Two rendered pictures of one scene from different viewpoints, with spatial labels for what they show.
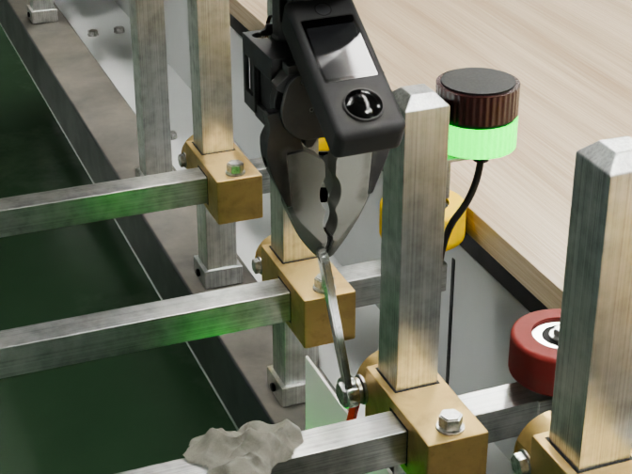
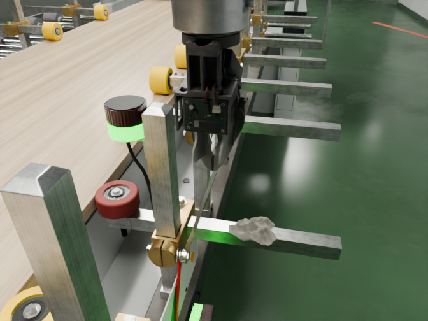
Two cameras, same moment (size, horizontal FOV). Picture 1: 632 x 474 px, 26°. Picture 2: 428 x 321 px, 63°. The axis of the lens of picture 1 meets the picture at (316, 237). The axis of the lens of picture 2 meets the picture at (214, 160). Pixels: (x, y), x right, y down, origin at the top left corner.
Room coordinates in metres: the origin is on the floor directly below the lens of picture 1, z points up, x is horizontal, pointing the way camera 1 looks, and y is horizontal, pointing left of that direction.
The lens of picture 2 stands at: (1.24, 0.24, 1.31)
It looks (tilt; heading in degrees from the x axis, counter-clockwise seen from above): 33 degrees down; 213
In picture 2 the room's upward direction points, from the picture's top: straight up
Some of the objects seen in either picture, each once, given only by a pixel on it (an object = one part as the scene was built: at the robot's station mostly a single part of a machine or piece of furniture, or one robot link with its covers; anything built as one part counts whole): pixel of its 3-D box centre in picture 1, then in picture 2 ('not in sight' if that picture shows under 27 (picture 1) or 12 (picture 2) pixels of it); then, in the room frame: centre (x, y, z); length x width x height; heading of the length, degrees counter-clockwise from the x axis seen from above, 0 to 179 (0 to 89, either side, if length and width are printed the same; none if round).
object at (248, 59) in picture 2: not in sight; (251, 58); (0.15, -0.31, 0.95); 0.50 x 0.04 x 0.04; 111
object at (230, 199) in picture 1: (220, 175); not in sight; (1.34, 0.10, 0.84); 0.14 x 0.06 x 0.05; 21
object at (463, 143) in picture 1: (475, 129); (128, 125); (0.92, -0.12, 1.07); 0.06 x 0.06 x 0.02
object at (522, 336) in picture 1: (557, 390); (120, 213); (0.90, -0.19, 0.85); 0.08 x 0.08 x 0.11
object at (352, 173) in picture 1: (335, 184); (200, 148); (0.88, -0.01, 1.04); 0.06 x 0.03 x 0.09; 21
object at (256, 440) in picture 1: (246, 441); (253, 225); (0.81, 0.05, 0.87); 0.09 x 0.07 x 0.02; 111
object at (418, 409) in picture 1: (421, 417); (172, 230); (0.88, -0.08, 0.84); 0.14 x 0.06 x 0.05; 21
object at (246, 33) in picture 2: not in sight; (243, 64); (-0.03, -0.44, 0.86); 0.04 x 0.04 x 0.48; 21
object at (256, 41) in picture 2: not in sight; (275, 42); (-0.11, -0.34, 0.94); 0.37 x 0.03 x 0.03; 111
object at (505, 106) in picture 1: (477, 96); (126, 109); (0.92, -0.12, 1.10); 0.06 x 0.06 x 0.02
